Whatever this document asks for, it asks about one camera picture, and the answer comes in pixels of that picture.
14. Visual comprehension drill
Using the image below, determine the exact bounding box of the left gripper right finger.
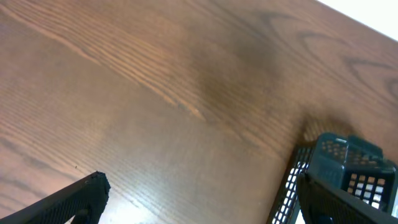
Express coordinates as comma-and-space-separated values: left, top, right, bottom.
297, 173, 397, 224

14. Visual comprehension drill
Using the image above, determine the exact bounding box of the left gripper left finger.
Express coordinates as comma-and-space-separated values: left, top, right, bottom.
1, 171, 111, 224

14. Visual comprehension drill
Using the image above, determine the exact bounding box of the black plastic basket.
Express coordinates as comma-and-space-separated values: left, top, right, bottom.
267, 133, 397, 223

